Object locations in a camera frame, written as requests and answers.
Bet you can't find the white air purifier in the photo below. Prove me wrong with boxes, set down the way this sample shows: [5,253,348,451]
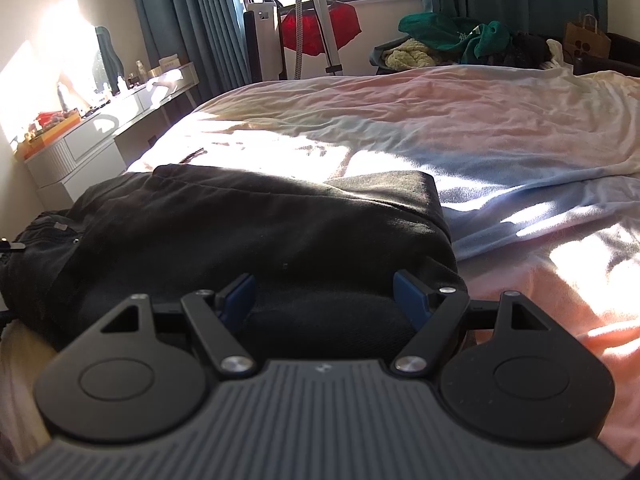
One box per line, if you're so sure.
[243,1,287,82]

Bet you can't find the orange box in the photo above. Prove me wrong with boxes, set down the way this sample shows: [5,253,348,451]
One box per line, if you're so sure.
[15,110,82,157]

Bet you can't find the wavy teal table mirror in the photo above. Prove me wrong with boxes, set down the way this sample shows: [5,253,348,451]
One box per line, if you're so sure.
[94,25,125,96]

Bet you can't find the brown paper bag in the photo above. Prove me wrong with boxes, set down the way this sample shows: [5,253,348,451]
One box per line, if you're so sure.
[562,10,612,63]

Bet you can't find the white clothes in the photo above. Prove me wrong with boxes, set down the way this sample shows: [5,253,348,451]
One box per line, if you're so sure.
[542,39,576,68]

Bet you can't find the red cloth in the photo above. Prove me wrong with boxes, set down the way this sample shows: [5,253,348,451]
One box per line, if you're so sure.
[280,0,362,56]

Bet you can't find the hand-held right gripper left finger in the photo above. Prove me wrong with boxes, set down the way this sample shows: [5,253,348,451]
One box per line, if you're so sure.
[97,272,258,378]

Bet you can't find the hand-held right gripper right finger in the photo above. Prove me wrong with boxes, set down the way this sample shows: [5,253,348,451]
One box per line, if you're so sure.
[390,269,551,377]

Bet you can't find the black armchair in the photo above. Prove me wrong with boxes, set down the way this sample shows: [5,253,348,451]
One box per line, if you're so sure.
[370,32,640,78]

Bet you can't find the black clothes heap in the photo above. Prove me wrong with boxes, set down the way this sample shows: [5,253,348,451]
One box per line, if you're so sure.
[510,30,556,66]

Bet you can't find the bed with pastel sheet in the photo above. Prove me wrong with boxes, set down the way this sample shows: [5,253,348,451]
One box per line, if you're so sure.
[0,62,640,461]

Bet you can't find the cream box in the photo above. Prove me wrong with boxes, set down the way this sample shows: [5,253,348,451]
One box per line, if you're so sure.
[147,55,193,83]

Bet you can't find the standing garment steamer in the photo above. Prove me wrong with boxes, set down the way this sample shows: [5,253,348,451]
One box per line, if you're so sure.
[260,0,346,81]

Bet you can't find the green garment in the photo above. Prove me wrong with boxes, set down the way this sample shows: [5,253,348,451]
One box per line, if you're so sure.
[398,12,512,61]

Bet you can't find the white vanity table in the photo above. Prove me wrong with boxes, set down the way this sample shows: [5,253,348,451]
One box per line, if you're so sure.
[22,62,198,196]

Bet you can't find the cream knitted garment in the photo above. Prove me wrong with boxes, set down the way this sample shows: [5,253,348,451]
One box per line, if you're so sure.
[382,39,443,72]

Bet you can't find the black pants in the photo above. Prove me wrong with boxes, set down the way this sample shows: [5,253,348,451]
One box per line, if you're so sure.
[0,164,468,356]

